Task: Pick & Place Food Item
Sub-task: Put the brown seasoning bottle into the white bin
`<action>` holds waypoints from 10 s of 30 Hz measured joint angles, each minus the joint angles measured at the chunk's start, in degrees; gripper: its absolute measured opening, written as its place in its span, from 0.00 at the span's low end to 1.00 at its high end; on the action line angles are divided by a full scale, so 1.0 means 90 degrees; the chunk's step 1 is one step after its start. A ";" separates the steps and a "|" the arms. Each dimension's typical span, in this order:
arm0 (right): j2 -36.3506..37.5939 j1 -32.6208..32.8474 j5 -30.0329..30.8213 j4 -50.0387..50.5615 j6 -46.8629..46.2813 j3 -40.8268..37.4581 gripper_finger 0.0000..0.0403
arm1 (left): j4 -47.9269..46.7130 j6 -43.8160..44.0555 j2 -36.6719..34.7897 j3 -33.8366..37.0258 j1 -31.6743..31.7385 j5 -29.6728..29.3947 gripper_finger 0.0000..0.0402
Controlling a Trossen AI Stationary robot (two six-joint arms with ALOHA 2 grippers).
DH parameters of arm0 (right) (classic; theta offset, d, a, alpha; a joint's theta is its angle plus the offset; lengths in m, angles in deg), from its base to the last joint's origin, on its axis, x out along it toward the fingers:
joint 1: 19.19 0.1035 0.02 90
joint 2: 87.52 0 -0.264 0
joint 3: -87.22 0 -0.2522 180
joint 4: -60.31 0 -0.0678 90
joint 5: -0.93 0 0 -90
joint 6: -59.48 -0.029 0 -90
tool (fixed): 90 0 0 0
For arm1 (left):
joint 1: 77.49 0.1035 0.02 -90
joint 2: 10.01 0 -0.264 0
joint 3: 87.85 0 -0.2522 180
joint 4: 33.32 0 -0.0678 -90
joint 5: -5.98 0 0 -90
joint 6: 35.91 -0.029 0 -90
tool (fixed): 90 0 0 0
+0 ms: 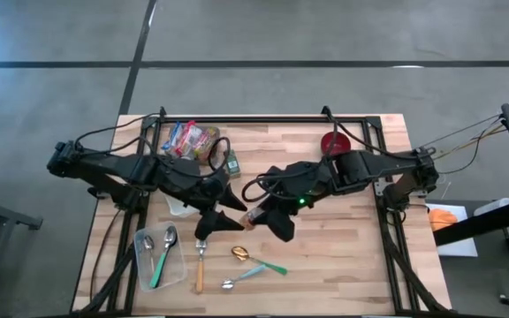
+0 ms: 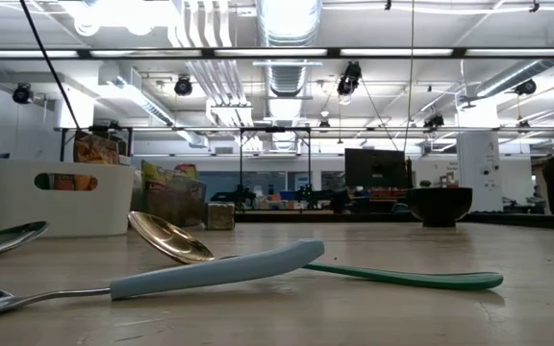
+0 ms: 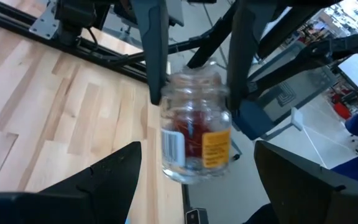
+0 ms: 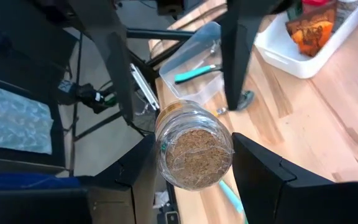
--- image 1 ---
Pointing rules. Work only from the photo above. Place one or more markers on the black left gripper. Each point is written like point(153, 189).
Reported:
point(203, 194)

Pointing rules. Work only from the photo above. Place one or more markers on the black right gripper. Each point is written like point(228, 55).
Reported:
point(285, 206)

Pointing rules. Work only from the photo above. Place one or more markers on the glass jar with yellow label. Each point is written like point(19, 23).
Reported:
point(251, 219)

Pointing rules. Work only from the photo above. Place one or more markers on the white plastic bin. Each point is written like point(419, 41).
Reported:
point(177, 209)

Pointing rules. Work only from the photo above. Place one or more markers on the pink and green ramen packet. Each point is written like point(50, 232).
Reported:
point(208, 143)

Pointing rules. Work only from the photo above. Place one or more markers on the clear plastic tray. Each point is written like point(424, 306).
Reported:
point(177, 274)

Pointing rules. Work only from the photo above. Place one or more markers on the red noodle packet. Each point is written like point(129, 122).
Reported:
point(190, 139)

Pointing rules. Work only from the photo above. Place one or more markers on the small silver spoon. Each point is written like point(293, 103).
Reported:
point(148, 243)

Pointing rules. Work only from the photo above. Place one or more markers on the blue and white packet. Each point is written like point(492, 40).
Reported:
point(172, 138)

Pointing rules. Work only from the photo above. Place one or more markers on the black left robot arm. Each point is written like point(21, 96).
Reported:
point(117, 165)

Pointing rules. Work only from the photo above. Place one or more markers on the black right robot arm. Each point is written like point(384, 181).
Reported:
point(369, 165)

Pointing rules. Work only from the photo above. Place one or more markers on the clear plastic bin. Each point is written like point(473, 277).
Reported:
point(212, 132)

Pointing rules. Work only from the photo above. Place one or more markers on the black bowl with red interior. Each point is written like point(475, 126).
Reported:
point(342, 143)

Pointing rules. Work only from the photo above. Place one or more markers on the orange object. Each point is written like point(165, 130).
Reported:
point(442, 219)

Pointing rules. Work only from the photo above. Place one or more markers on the white paper sheet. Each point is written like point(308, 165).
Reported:
point(462, 247)

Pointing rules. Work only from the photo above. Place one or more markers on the grey metal stand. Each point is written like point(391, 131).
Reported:
point(11, 218)

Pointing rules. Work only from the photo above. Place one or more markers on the white plastic container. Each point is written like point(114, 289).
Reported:
point(493, 206)

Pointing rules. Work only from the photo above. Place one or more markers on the black table frame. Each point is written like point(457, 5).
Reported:
point(259, 119)

